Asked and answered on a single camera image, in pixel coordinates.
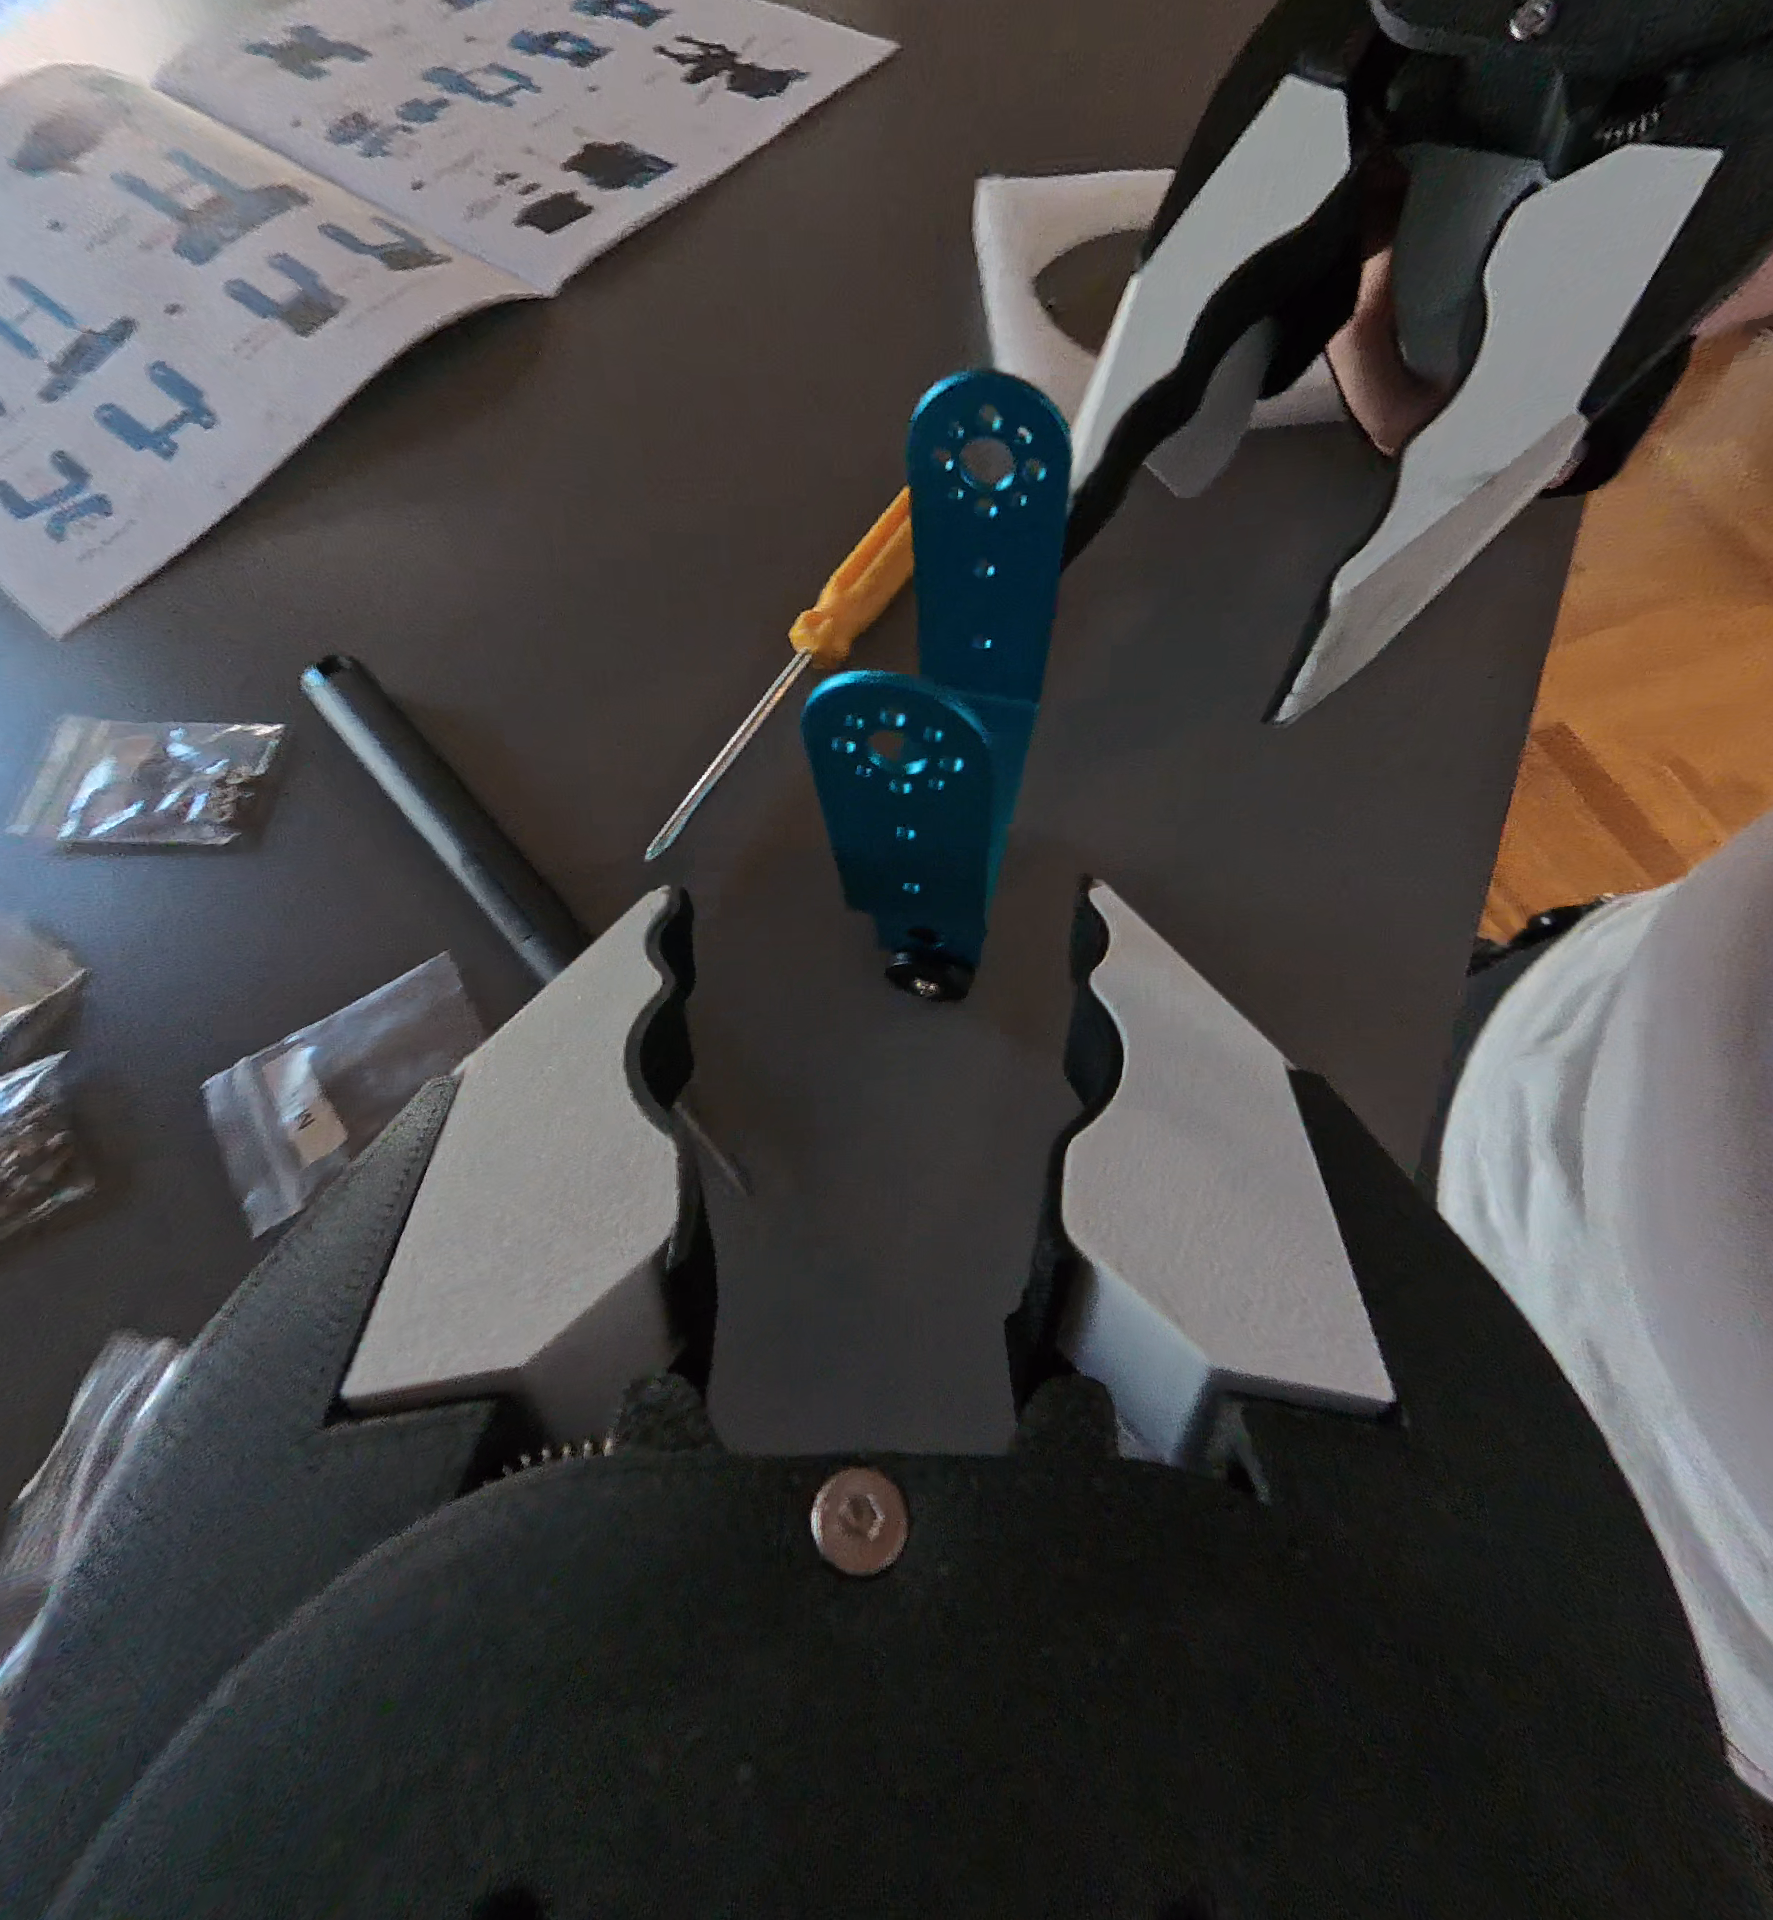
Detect dark grey desk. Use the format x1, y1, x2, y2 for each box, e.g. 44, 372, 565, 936
0, 0, 1589, 1502

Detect open instruction booklet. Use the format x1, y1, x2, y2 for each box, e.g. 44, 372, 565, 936
0, 0, 904, 638

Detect blue metal bracket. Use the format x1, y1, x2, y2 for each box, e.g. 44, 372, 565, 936
799, 372, 1073, 998

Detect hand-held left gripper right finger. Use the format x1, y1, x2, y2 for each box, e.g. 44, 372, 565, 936
1010, 875, 1402, 1466

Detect yellow handled screwdriver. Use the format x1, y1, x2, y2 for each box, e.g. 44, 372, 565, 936
641, 484, 919, 863

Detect scattered small clear parts bags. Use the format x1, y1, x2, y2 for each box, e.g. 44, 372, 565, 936
0, 710, 490, 1727

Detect white foam piece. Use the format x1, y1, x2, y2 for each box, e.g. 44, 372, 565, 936
969, 174, 1352, 499

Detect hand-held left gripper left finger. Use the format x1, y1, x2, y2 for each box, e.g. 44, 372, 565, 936
335, 885, 722, 1449

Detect black cylindrical tool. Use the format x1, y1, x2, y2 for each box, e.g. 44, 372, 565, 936
303, 654, 755, 1201

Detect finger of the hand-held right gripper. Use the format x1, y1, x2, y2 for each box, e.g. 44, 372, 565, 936
1266, 142, 1728, 728
1061, 73, 1356, 571

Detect person's right hand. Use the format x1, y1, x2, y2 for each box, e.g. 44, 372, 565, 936
1328, 240, 1477, 457

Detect white t-shirt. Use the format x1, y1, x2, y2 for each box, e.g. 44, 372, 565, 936
1433, 767, 1773, 1849

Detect black servo motor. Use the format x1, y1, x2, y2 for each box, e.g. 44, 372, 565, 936
886, 931, 979, 1004

